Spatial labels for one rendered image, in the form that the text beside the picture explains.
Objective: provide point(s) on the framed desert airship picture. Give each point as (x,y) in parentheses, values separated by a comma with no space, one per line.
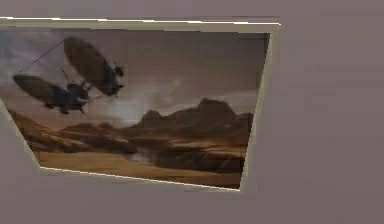
(160,110)

